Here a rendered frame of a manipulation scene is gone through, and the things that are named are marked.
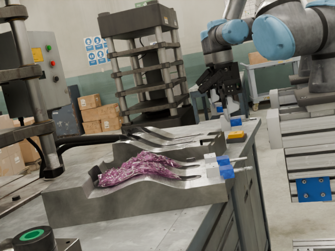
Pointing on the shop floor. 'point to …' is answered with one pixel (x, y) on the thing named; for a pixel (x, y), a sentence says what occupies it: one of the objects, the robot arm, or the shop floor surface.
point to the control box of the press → (22, 101)
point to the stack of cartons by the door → (98, 115)
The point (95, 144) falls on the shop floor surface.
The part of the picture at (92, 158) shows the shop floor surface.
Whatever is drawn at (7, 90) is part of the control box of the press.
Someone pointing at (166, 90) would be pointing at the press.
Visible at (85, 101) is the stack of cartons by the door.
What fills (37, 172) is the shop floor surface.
